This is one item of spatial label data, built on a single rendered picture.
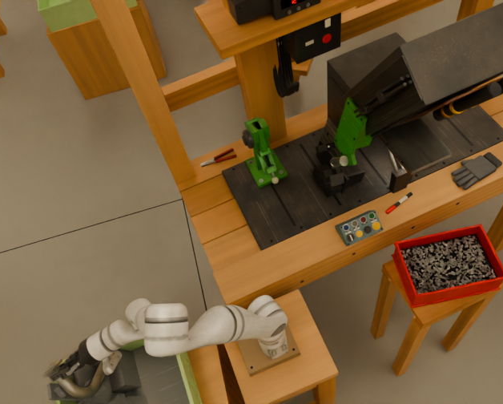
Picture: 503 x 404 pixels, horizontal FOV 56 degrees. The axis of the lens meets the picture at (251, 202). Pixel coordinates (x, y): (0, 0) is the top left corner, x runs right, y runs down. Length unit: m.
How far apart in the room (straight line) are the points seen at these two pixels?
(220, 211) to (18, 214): 1.92
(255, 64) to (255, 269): 0.74
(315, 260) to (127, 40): 0.97
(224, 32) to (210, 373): 1.15
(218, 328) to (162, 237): 1.90
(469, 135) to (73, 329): 2.26
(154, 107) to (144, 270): 1.41
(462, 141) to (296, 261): 0.85
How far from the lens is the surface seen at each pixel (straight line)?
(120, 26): 1.53
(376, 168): 1.97
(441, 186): 1.96
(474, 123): 2.18
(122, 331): 1.38
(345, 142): 1.76
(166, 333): 1.01
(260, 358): 1.66
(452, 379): 2.61
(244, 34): 1.56
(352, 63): 1.87
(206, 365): 1.79
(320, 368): 1.68
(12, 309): 3.21
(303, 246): 1.78
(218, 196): 1.97
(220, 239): 1.86
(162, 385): 1.75
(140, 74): 1.64
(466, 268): 1.82
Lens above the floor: 2.48
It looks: 56 degrees down
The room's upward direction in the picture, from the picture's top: 14 degrees counter-clockwise
